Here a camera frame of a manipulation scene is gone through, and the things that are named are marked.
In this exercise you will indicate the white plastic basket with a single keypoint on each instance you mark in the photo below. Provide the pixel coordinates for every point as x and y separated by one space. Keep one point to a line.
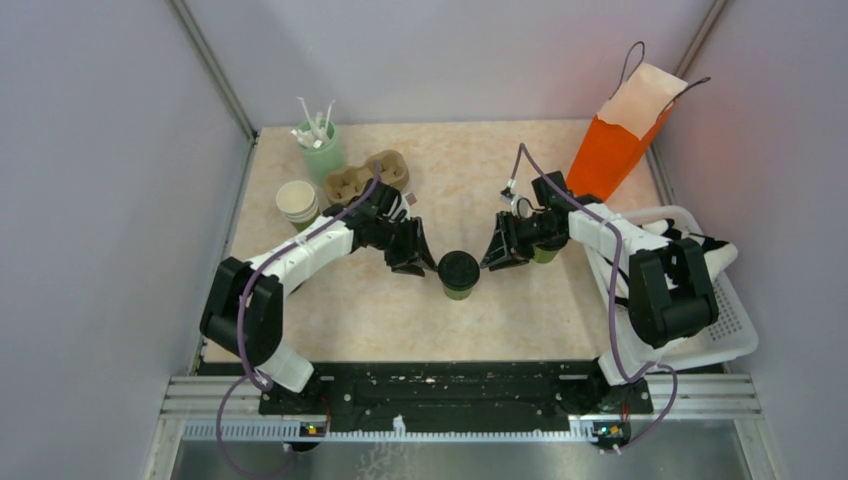
731 336

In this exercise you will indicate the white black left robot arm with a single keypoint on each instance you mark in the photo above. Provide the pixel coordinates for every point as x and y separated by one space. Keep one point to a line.
244 308

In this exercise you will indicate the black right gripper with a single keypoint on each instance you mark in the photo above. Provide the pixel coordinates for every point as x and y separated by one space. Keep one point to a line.
504 238

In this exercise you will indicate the green straw holder cup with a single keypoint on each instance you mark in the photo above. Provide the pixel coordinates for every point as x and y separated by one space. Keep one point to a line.
326 158

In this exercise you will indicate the stack of black lids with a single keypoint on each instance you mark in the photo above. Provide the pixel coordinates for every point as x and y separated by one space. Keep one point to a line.
294 289

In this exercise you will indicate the green paper coffee cup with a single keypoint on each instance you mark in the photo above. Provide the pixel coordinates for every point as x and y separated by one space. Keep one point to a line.
545 255
457 292

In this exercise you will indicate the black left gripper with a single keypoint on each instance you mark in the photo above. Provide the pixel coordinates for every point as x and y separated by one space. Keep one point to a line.
415 247

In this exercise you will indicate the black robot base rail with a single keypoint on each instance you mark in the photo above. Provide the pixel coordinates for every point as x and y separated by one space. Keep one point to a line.
458 397

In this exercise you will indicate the aluminium frame rail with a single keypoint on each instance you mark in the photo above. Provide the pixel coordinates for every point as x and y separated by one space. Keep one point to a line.
212 67

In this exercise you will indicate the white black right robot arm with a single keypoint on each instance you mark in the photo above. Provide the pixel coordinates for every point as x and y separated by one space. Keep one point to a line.
660 289

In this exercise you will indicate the orange paper bag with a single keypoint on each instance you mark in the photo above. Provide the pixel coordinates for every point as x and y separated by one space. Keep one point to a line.
620 133

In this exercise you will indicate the brown cardboard cup carrier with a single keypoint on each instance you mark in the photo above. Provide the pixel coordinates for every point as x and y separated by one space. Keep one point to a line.
340 186

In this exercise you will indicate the stack of green paper cups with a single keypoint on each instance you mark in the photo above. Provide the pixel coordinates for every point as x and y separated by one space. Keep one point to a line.
297 201

